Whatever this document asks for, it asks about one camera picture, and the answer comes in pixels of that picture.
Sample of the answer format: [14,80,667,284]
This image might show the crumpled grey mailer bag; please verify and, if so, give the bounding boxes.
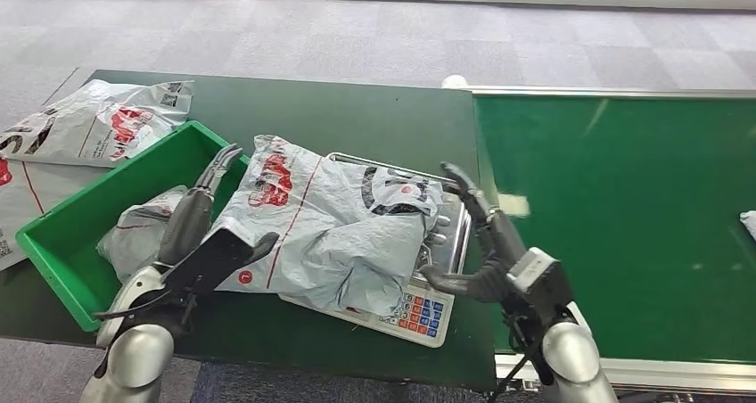
[95,185,190,284]

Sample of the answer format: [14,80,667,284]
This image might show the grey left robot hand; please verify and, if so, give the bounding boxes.
[157,144,244,267]

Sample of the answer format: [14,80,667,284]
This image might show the white electronic weighing scale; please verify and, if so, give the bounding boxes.
[277,152,473,350]

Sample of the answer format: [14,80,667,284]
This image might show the large grey mailer package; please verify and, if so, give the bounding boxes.
[213,134,445,317]

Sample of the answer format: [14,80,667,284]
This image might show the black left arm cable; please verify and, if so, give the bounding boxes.
[93,291,174,323]

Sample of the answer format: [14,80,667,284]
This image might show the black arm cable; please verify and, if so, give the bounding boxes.
[93,291,174,323]
[489,314,556,403]

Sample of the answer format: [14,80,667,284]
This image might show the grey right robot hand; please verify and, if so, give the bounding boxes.
[419,161,528,305]

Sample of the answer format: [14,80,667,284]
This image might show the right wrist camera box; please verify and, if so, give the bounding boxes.
[506,247,575,331]

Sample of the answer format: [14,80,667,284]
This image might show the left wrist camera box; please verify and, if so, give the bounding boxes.
[162,228,265,307]

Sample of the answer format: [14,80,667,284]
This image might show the small pale label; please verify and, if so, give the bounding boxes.
[498,193,531,219]

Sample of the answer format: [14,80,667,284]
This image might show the green plastic bin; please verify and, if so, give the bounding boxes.
[15,119,252,333]

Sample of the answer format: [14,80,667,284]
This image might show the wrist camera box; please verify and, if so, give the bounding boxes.
[162,228,265,307]
[506,247,575,331]

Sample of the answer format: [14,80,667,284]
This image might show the green conveyor belt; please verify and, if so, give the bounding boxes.
[473,95,756,364]

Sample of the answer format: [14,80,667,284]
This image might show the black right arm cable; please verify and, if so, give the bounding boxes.
[489,314,556,403]

